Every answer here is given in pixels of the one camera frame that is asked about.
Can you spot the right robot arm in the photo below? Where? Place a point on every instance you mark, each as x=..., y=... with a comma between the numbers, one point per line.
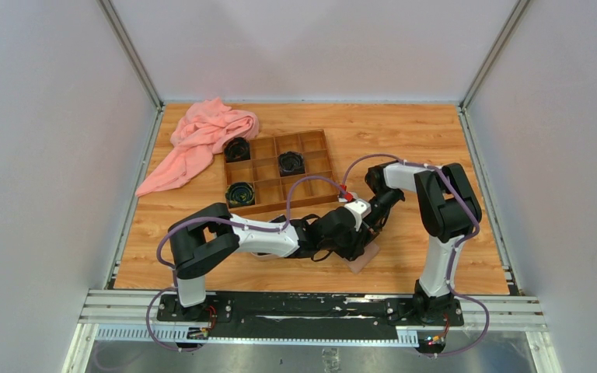
x=450, y=214

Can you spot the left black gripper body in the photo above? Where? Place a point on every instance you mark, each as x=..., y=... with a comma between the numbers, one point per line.
x=347, y=245

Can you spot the black flower cup centre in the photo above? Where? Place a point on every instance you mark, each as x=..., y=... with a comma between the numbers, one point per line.
x=291, y=164

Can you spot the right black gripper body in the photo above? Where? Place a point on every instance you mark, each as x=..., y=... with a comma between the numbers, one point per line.
x=381, y=204

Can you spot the pink leather card holder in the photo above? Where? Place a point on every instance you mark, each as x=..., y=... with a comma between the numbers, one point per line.
x=370, y=252

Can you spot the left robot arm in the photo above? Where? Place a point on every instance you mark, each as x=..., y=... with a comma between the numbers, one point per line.
x=200, y=242

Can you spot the black flower cup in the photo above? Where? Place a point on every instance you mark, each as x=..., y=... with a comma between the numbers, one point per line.
x=291, y=164
x=240, y=194
x=237, y=150

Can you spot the black flower cup rear left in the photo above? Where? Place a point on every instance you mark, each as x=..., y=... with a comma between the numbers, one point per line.
x=237, y=150

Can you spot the pink crumpled cloth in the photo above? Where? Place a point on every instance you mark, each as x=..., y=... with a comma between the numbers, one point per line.
x=201, y=133

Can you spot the black flower cup front left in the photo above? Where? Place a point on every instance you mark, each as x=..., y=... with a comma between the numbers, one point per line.
x=240, y=194

